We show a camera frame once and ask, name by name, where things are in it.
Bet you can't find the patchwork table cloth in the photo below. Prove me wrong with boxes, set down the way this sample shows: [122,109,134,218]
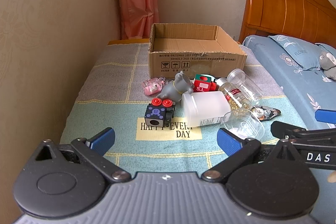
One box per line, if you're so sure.
[59,43,310,177]

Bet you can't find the wooden headboard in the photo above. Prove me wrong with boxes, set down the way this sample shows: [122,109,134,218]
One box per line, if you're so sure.
[239,0,335,47]

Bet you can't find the tall clear plastic jar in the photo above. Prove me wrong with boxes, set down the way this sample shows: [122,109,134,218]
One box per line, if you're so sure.
[227,68,263,105]

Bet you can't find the black foil snack packet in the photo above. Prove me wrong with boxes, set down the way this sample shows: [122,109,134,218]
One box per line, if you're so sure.
[251,106,281,122]

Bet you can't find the jar of gold beads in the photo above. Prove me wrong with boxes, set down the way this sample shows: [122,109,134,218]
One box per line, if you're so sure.
[216,77,252,123]

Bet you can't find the brown cardboard box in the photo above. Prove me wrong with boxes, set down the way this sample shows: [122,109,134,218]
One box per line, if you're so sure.
[148,23,247,79]

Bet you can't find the short clear jar red label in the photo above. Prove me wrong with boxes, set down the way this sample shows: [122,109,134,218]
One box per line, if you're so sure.
[221,109,265,140]

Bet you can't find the pink keychain charm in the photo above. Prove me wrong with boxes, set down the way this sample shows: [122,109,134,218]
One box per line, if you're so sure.
[142,77,171,96]

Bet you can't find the red cube toy truck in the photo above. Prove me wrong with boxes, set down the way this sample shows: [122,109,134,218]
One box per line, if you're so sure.
[194,74,218,93]

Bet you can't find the person's right hand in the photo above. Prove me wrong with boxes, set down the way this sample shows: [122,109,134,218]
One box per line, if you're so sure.
[327,171,336,183]

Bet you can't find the white frosted plastic bottle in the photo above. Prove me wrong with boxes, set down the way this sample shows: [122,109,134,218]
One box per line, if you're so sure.
[181,91,231,127]

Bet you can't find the blue floral pillow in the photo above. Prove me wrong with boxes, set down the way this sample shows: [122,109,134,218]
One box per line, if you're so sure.
[269,35,335,71]

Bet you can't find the grey cat figurine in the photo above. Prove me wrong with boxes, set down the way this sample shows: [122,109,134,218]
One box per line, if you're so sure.
[157,71,194,103]

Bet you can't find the blue black toy truck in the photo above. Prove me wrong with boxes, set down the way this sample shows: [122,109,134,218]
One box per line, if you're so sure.
[144,98,176,127]

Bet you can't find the grey plush toy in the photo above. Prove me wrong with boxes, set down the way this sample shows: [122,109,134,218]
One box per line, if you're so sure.
[319,51,336,80]

